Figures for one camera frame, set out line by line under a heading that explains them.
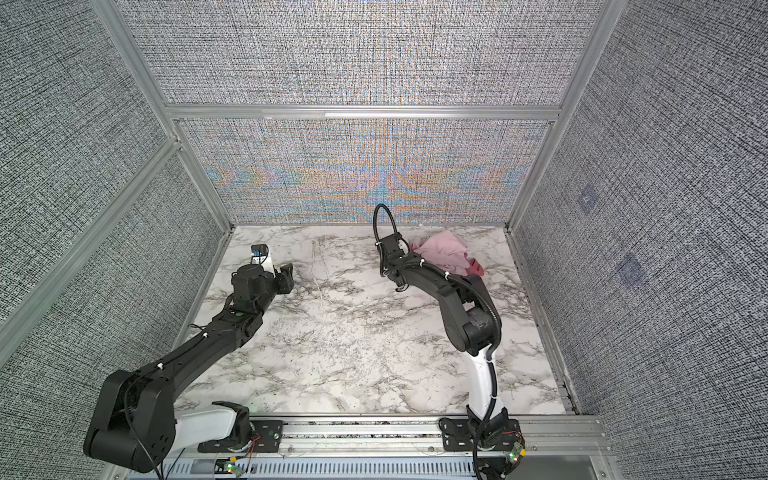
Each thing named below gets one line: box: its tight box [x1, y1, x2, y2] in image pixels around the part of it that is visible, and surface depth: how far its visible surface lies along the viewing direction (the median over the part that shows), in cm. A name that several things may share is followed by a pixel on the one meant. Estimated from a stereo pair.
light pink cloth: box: [409, 231, 470, 277], surface depth 102 cm
